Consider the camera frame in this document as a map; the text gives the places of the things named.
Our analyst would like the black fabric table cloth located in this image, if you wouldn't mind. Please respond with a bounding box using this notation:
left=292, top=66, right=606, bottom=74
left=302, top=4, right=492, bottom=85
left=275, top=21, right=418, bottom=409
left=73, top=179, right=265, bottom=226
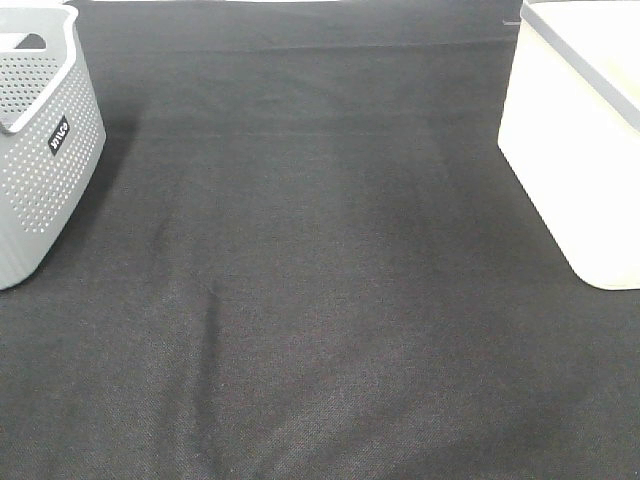
left=1, top=1, right=639, bottom=479

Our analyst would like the white plastic storage box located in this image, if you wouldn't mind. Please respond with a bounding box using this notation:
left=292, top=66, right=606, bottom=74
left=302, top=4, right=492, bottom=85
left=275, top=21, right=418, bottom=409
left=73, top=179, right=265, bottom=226
left=497, top=1, right=639, bottom=290

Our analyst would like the grey perforated plastic basket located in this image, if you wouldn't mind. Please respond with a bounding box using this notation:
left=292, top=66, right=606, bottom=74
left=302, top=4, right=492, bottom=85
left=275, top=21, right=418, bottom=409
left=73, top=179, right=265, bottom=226
left=1, top=1, right=106, bottom=289

